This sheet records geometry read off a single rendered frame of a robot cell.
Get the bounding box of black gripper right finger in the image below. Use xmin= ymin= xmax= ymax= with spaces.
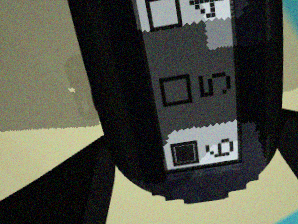
xmin=277 ymin=108 xmax=298 ymax=179

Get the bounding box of dark grey controller unit with green rocker switches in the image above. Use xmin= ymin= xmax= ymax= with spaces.
xmin=68 ymin=0 xmax=283 ymax=204

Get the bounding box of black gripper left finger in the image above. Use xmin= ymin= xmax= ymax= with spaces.
xmin=0 ymin=136 xmax=116 ymax=224

